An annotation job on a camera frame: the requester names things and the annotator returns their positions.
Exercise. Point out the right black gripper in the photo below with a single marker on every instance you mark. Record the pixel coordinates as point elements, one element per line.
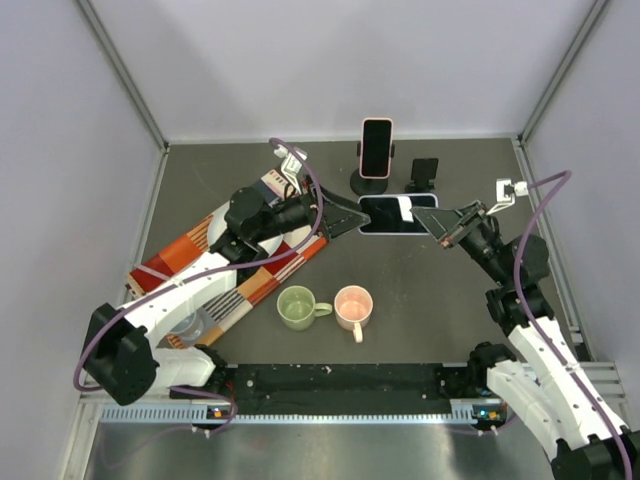
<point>441,222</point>

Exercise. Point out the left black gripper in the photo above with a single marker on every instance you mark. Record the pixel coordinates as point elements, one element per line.
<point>340,214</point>

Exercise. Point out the black round-base phone stand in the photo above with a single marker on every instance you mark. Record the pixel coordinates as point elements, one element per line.
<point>363,186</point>

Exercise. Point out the black folding phone stand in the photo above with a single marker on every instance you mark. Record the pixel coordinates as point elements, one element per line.
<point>423,175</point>

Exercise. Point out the pink case smartphone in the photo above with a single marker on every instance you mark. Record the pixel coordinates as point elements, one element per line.
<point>375,148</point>

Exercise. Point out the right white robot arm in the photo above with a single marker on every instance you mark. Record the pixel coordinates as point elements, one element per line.
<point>536,373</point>

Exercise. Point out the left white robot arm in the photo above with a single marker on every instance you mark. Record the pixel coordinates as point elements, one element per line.
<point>121,351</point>

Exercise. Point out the white plate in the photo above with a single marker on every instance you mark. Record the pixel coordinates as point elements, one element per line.
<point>223,241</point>

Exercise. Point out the pink ceramic mug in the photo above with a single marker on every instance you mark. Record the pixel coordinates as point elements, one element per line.
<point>353,306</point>

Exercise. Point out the green ceramic mug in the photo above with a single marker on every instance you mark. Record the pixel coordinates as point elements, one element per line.
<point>298,308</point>

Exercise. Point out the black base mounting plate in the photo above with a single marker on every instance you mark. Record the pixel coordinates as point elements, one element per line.
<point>344,388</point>

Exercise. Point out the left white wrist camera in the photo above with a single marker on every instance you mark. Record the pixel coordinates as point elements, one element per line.
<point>290,167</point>

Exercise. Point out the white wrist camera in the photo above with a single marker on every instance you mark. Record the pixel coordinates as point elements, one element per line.
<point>290,167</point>
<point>507,192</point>

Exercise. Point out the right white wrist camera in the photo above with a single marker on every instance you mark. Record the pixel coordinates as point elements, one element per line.
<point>507,192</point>

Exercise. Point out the grey slotted cable duct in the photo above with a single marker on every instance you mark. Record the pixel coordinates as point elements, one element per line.
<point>202,412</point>

